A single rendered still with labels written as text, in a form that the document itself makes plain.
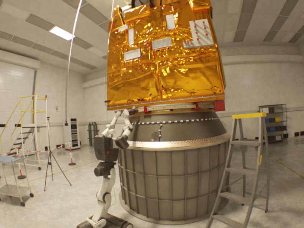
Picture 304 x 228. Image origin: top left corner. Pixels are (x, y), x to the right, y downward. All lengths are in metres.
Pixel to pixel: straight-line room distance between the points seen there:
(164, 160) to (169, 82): 1.08
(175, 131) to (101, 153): 0.97
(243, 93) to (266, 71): 1.96
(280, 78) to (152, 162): 8.19
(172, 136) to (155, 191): 0.80
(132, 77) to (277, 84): 7.76
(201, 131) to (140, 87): 1.12
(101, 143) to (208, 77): 1.62
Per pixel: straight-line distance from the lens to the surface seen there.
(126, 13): 3.10
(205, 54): 2.20
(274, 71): 8.94
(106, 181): 1.92
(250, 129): 7.92
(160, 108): 2.06
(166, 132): 1.93
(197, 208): 2.29
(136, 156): 2.07
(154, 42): 2.50
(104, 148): 1.72
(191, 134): 1.95
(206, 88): 2.03
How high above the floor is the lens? 1.51
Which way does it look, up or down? 3 degrees up
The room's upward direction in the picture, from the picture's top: 3 degrees counter-clockwise
